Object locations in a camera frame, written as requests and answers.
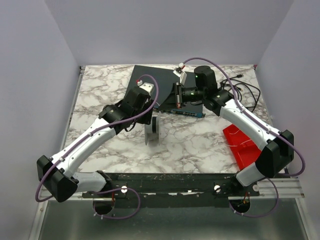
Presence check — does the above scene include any grey cable spool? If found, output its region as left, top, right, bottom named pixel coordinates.
left=144, top=112, right=161, bottom=146

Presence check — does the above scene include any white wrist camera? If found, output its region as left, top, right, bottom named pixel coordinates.
left=136, top=80, right=155, bottom=96
left=173, top=62, right=187, bottom=86

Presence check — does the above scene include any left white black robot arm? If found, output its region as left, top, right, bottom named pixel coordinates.
left=36, top=83, right=159, bottom=203

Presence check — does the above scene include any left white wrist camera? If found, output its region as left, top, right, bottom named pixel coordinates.
left=136, top=80, right=155, bottom=96

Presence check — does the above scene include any black usb cable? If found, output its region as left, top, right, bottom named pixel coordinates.
left=217, top=73, right=261, bottom=113

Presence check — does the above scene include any thin white cable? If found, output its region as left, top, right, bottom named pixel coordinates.
left=226, top=128, right=255, bottom=148

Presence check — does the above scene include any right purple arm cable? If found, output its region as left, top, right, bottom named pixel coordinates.
left=182, top=56, right=307, bottom=218

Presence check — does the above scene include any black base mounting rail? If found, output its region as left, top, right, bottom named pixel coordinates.
left=82, top=173, right=260, bottom=209

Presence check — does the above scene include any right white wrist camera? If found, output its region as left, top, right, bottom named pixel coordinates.
left=173, top=62, right=187, bottom=86

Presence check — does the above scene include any red plastic bin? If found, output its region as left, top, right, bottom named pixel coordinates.
left=222, top=124, right=261, bottom=170

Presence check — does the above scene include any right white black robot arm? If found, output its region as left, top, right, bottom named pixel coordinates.
left=159, top=64, right=294, bottom=188

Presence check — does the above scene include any dark teal network switch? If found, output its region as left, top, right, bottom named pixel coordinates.
left=124, top=65, right=206, bottom=118

